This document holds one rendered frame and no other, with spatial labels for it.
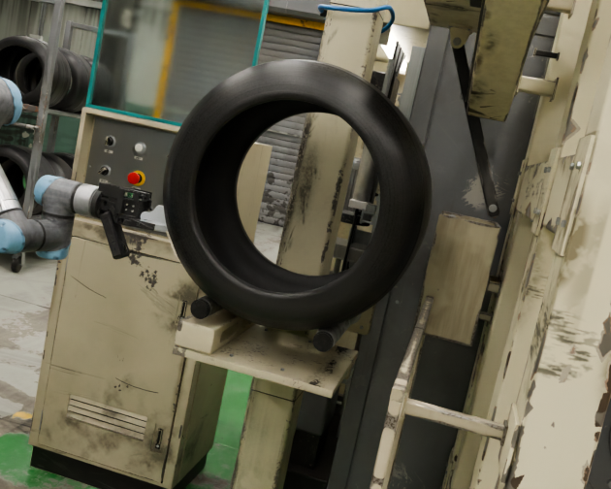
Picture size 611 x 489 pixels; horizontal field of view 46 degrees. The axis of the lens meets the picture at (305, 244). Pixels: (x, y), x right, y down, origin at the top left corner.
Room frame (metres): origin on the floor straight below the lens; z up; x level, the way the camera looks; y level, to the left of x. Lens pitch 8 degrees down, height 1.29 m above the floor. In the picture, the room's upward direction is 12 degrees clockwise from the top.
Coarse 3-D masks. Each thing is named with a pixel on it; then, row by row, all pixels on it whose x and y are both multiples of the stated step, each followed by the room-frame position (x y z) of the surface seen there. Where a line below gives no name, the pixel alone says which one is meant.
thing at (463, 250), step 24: (456, 216) 1.90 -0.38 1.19; (456, 240) 1.71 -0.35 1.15; (480, 240) 1.70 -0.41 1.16; (432, 264) 1.72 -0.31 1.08; (456, 264) 1.71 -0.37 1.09; (480, 264) 1.70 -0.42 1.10; (432, 288) 1.72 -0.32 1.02; (456, 288) 1.71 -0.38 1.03; (480, 288) 1.70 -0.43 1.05; (432, 312) 1.72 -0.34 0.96; (456, 312) 1.71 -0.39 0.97; (432, 336) 1.71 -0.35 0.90; (456, 336) 1.70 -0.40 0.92
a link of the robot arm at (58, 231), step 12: (48, 216) 1.66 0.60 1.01; (60, 216) 1.66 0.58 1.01; (72, 216) 1.69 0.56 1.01; (48, 228) 1.63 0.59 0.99; (60, 228) 1.66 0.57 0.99; (72, 228) 1.70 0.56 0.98; (48, 240) 1.62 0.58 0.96; (60, 240) 1.66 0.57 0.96; (36, 252) 1.67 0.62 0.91; (48, 252) 1.66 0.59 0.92; (60, 252) 1.67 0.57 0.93
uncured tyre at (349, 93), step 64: (320, 64) 1.50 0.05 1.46; (192, 128) 1.51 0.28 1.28; (256, 128) 1.77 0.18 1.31; (384, 128) 1.43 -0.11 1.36; (192, 192) 1.51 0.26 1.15; (384, 192) 1.42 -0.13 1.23; (192, 256) 1.50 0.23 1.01; (256, 256) 1.76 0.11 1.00; (384, 256) 1.42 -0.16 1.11; (256, 320) 1.49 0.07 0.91; (320, 320) 1.46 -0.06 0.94
